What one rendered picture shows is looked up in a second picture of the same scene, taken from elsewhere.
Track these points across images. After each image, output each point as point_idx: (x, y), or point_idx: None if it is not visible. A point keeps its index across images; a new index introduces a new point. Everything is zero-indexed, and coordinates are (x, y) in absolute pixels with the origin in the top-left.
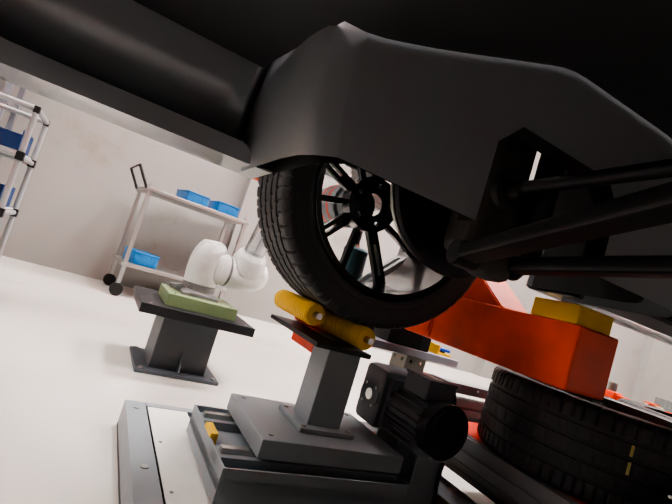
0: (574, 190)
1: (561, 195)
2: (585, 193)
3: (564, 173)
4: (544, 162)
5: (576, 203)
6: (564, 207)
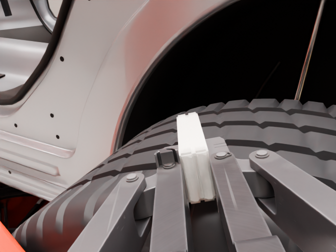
0: (138, 121)
1: (129, 131)
2: (144, 119)
3: (137, 109)
4: None
5: (137, 131)
6: (129, 140)
